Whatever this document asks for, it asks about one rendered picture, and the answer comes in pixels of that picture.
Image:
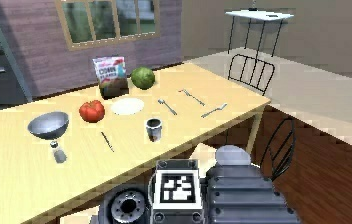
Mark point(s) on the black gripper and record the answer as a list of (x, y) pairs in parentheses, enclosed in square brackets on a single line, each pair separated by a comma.
[(128, 206)]

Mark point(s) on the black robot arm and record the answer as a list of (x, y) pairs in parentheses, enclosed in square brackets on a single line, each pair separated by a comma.
[(237, 193)]

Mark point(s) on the thin dark pencil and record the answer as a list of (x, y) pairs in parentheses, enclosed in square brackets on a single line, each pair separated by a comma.
[(107, 141)]

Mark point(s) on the light wooden dining table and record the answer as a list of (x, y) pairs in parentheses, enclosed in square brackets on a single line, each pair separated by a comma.
[(84, 153)]

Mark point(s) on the grey cup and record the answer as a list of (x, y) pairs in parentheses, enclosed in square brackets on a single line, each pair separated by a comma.
[(154, 129)]

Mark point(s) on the glass salt shaker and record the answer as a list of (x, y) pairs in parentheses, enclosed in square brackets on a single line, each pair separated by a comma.
[(58, 153)]

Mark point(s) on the white round plate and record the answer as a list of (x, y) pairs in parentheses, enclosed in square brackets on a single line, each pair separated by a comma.
[(127, 106)]

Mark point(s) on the red tomato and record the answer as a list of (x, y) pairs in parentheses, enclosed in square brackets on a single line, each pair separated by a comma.
[(91, 111)]

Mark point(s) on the silver spoon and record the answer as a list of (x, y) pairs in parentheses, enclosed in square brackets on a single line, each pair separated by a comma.
[(167, 107)]

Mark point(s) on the grey metal bowl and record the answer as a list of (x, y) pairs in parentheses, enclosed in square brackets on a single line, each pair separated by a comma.
[(49, 125)]

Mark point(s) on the silver knife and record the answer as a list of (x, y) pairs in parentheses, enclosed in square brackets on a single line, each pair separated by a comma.
[(192, 97)]

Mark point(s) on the silver fork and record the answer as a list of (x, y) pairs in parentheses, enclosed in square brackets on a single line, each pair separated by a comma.
[(214, 110)]

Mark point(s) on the red and white cereal box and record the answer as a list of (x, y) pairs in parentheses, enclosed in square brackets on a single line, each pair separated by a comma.
[(111, 78)]

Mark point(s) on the green round melon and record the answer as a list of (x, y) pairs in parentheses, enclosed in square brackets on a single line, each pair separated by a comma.
[(143, 78)]

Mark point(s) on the wooden framed window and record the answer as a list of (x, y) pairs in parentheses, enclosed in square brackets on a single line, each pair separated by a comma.
[(107, 21)]

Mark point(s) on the dark grey fridge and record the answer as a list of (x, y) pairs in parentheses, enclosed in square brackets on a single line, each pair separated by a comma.
[(0, 66)]

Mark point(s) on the white side table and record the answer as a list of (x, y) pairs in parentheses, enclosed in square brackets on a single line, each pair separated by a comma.
[(259, 16)]

